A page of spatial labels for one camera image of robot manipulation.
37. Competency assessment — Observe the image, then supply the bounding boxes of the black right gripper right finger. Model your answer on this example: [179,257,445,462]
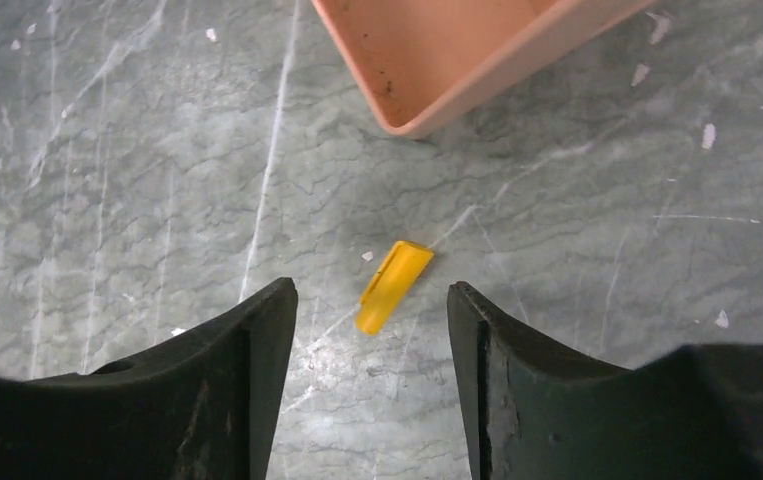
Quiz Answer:
[447,282,763,479]

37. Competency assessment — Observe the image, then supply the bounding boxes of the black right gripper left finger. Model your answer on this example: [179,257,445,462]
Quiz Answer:
[0,278,298,479]

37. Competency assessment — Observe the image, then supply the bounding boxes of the yellow capped pen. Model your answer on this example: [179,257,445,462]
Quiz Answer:
[355,240,434,335]

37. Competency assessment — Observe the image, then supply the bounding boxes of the orange plastic desk organizer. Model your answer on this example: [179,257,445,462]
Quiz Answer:
[313,0,649,139]

